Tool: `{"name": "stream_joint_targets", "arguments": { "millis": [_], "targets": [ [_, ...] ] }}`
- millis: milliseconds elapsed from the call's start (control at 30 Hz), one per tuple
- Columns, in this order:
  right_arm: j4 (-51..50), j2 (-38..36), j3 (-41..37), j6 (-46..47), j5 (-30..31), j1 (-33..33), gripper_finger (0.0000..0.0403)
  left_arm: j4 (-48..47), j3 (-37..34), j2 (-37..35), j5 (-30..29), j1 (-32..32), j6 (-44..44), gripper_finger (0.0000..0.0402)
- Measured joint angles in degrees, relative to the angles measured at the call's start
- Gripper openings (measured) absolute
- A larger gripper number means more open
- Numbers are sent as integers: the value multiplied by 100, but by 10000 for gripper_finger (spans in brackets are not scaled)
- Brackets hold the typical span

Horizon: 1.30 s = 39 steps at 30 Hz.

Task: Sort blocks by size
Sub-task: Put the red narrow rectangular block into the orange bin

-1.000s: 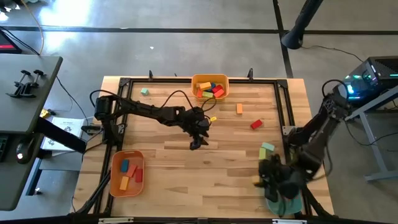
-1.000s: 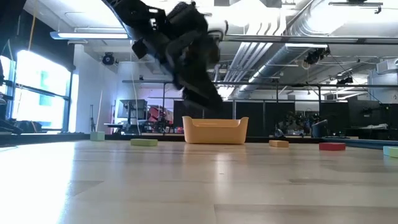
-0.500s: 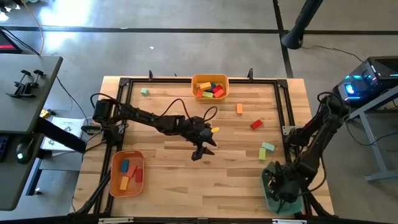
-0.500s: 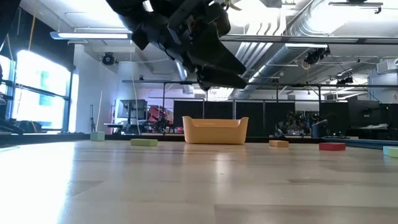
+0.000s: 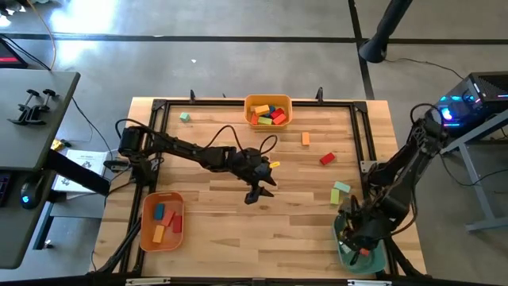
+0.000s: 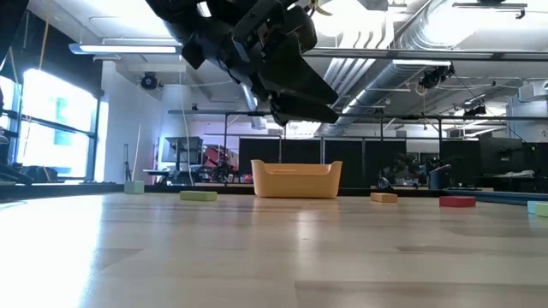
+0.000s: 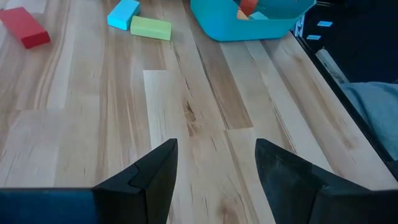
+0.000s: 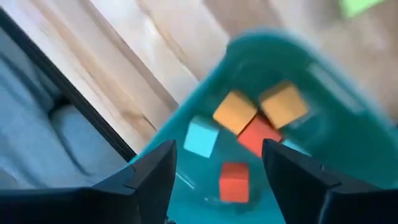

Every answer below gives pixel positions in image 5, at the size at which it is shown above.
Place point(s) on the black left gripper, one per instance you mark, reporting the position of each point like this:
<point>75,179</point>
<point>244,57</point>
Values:
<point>254,165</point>

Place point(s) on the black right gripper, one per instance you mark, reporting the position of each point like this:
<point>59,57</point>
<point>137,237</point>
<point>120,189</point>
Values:
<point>365,228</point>

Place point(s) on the small orange-red cube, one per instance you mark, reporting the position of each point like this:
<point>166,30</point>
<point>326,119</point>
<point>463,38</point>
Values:
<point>364,252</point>

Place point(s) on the small teal cube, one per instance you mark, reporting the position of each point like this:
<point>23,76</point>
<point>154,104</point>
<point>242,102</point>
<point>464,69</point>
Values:
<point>345,248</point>
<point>184,117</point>

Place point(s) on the green wooden block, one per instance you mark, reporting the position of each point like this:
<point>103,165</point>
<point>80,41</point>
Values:
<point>265,120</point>
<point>335,196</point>

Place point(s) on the dark red wooden block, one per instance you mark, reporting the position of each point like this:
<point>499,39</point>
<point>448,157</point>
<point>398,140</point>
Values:
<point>327,158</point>

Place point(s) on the short blue wooden block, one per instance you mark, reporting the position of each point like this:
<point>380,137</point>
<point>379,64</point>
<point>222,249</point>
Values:
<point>272,109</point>

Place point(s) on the orange plastic bin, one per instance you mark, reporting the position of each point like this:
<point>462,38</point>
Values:
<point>174,242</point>

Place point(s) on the thick orange wooden block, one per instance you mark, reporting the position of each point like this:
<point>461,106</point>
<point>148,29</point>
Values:
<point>158,233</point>

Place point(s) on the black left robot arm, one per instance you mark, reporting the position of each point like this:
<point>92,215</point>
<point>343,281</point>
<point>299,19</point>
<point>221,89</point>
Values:
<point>186,149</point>

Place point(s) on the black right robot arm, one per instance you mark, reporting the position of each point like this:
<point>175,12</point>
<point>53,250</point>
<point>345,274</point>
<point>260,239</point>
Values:
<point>412,159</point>

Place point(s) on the teal plastic bin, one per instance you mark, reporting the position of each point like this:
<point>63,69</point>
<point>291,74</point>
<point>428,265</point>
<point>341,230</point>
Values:
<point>377,264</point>

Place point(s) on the teal wooden block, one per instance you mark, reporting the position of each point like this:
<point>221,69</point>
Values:
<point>341,186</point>

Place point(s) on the yellow plastic bin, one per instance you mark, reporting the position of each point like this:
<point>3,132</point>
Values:
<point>268,98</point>

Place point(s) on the grey side table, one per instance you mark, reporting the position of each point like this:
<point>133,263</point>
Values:
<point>477,186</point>

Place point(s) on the white booklet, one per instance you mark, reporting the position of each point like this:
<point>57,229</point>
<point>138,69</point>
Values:
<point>87,161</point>

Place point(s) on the black pole stand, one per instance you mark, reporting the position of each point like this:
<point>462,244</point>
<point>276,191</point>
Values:
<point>383,32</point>

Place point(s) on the black desk support beam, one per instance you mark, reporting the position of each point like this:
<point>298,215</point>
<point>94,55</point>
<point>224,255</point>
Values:
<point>75,171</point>

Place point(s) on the black computer tower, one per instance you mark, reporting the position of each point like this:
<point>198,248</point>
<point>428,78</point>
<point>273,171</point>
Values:
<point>488,91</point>

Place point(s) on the small yellow object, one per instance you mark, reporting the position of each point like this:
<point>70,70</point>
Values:
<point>56,145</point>

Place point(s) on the grey desk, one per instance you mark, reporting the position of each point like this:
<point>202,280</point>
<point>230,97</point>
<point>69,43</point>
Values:
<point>39,143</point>

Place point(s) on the black computer mouse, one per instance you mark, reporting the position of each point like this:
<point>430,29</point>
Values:
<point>31,190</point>

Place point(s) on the black desk clamp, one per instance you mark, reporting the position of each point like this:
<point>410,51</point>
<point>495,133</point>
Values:
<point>24,113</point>
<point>39,111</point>

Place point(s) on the black keyboard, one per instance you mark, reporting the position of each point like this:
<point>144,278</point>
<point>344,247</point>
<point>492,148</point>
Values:
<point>4,188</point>

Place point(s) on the black monitor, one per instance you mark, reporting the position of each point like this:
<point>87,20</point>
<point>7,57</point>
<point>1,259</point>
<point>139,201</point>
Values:
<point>10,55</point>

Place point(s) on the silver metal bracket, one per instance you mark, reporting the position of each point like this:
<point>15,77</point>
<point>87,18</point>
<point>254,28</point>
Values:
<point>148,281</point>
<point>369,283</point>

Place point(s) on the black aluminium table frame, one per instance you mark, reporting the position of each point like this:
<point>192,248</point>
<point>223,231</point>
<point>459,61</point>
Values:
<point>206,103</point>

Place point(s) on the black frame clamp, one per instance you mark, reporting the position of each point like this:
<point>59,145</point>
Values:
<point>319,94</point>
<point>192,95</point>

